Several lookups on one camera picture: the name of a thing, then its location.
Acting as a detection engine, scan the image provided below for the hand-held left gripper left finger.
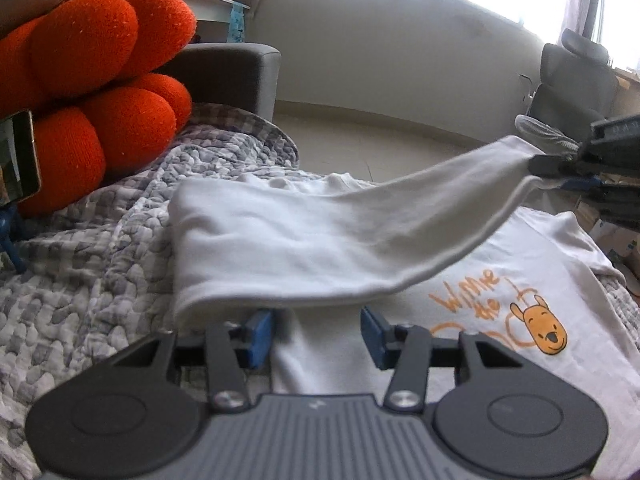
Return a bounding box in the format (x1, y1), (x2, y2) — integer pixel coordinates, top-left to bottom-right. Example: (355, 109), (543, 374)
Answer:
(112, 309), (275, 413)

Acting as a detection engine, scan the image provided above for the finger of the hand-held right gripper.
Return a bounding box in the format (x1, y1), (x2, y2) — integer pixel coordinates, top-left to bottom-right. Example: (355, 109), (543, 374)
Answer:
(529, 154), (601, 177)
(542, 176), (601, 192)

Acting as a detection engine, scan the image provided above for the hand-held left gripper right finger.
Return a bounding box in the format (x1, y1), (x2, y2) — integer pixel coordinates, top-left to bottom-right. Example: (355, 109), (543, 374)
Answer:
(360, 306), (526, 413)

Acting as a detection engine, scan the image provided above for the white t-shirt with bear print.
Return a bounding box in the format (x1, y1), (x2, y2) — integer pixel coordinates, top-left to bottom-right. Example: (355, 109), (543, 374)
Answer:
(167, 135), (640, 480)

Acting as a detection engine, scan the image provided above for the grey office chair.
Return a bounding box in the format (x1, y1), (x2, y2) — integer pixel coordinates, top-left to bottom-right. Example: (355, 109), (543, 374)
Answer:
(515, 27), (621, 156)

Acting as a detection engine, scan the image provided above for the grey checked quilt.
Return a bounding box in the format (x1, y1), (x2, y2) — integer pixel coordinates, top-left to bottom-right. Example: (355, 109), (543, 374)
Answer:
(0, 102), (640, 480)

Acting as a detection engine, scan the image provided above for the blue phone stand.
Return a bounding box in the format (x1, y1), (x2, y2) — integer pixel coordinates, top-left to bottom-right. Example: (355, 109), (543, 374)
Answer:
(0, 205), (26, 276)

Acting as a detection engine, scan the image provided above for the dark grey sofa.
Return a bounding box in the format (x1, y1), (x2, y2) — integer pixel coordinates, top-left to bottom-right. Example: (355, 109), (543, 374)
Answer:
(160, 42), (281, 121)

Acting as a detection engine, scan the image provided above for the smartphone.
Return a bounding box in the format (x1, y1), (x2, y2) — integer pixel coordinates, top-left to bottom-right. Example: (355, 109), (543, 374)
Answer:
(0, 109), (42, 207)

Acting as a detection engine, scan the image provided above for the orange knot cushion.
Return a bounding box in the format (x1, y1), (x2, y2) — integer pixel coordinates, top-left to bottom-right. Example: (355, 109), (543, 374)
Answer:
(0, 0), (197, 218)

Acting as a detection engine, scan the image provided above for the white side table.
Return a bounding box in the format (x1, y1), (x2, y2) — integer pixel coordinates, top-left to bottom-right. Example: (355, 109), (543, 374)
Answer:
(175, 0), (251, 43)

